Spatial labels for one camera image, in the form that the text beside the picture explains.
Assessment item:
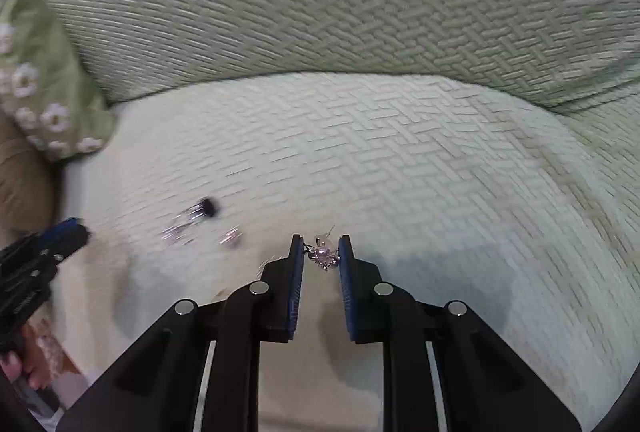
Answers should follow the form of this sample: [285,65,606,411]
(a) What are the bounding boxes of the green daisy embroidered pillow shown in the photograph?
[1,0,115,161]

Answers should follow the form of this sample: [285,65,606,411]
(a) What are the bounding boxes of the pink crystal flower earring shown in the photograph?
[304,226,341,271]

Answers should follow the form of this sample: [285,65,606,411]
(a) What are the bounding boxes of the tan cushion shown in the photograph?
[0,113,55,233]

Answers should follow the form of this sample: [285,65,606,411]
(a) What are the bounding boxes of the light green seat cushion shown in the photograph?
[54,74,639,431]

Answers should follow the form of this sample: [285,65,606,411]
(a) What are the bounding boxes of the black flower ring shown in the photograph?
[196,195,222,220]

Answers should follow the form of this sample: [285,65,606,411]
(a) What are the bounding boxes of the person's hand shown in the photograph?
[1,345,52,390]

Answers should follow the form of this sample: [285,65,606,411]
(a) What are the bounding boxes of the tangled silver necklace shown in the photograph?
[159,203,206,247]

